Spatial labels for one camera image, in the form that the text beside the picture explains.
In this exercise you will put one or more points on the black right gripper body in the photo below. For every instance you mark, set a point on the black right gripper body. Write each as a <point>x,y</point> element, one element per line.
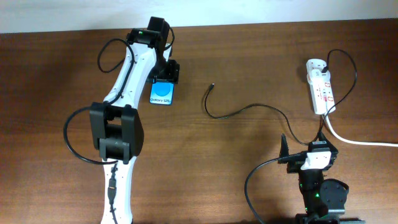
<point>295,168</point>

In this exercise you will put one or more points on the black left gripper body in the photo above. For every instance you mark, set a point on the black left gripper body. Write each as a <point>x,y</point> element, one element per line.
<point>165,71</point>

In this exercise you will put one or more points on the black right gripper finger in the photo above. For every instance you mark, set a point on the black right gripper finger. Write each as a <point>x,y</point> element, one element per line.
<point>284,149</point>
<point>321,137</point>

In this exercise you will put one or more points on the blue Galaxy smartphone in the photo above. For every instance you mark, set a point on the blue Galaxy smartphone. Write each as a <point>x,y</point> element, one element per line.
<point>162,93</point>

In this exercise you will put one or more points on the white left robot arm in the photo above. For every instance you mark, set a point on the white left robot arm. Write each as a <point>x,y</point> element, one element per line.
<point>116,127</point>

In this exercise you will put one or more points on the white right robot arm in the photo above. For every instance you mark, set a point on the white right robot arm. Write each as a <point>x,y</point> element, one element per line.
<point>324,199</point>

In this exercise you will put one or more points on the white charger adapter plug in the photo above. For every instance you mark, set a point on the white charger adapter plug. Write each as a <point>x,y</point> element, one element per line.
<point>315,75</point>

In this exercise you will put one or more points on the white power strip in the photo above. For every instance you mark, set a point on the white power strip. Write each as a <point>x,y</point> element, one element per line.
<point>321,93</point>

